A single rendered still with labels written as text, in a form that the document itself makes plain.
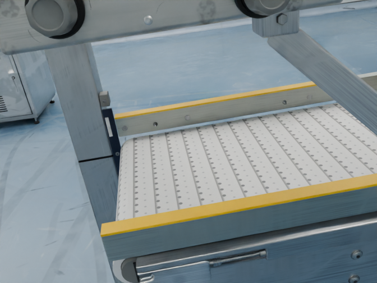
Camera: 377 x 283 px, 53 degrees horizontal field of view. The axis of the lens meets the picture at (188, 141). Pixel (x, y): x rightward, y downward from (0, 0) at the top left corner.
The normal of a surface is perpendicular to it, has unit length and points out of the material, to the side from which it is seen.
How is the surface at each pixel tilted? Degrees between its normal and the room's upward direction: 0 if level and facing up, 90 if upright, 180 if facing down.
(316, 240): 90
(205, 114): 90
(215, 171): 0
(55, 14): 90
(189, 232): 90
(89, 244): 0
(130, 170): 7
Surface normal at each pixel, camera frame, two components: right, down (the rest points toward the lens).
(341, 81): -0.44, 0.42
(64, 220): -0.12, -0.88
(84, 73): 0.13, 0.44
